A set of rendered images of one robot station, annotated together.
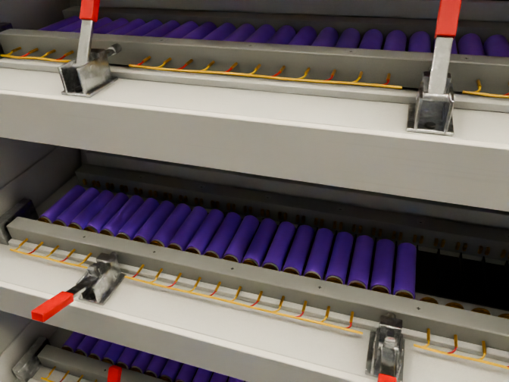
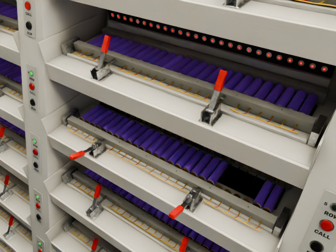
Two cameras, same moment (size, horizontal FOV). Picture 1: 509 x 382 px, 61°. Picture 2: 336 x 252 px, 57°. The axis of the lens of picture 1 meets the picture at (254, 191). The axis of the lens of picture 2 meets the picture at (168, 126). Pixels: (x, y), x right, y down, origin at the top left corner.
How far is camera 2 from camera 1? 0.33 m
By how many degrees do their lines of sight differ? 14
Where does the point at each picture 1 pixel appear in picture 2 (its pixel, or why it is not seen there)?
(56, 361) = (79, 177)
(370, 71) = (202, 91)
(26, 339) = (68, 166)
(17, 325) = (66, 159)
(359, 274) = (195, 169)
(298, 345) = (161, 190)
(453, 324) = (220, 196)
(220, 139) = (140, 108)
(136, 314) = (107, 165)
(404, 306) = (205, 185)
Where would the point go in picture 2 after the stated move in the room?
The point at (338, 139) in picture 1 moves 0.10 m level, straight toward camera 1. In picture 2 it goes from (176, 119) to (147, 139)
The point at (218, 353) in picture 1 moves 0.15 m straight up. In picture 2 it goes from (132, 186) to (139, 126)
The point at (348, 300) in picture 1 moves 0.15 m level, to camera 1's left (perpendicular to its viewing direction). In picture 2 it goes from (185, 178) to (119, 158)
